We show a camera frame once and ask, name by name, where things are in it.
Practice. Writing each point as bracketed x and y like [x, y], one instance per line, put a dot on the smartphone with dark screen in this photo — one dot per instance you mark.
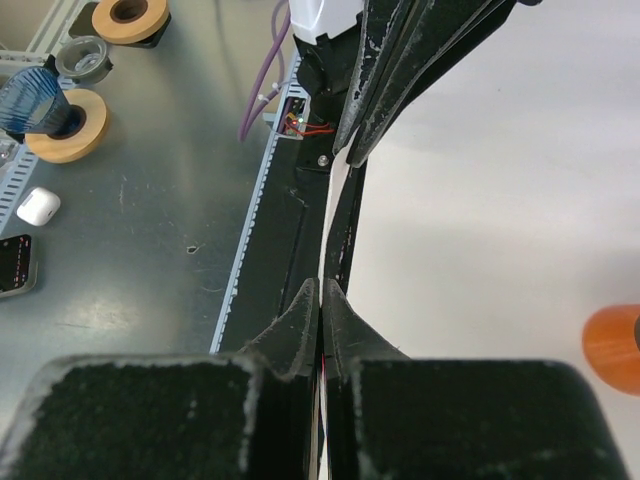
[18, 265]

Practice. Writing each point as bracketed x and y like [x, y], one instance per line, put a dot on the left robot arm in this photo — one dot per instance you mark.
[327, 35]

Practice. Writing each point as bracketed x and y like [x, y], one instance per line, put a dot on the blue ribbed dripper cone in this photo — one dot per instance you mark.
[32, 101]

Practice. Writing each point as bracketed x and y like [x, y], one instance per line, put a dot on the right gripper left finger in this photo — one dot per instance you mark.
[249, 414]

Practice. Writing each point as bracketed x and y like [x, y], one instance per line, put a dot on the orange glass carafe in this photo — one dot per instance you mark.
[610, 343]

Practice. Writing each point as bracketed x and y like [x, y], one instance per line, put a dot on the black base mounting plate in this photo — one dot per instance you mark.
[286, 246]

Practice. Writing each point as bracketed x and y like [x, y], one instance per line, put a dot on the grey slotted cable duct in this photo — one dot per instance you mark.
[291, 89]

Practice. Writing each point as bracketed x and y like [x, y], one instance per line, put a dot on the white earbuds case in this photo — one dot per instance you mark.
[38, 207]

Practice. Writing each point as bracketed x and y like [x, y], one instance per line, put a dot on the small grey glass cup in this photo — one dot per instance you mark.
[84, 60]

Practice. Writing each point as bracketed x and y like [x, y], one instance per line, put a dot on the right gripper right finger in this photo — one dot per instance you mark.
[394, 417]

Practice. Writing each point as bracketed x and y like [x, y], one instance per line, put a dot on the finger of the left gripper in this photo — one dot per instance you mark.
[449, 31]
[382, 74]

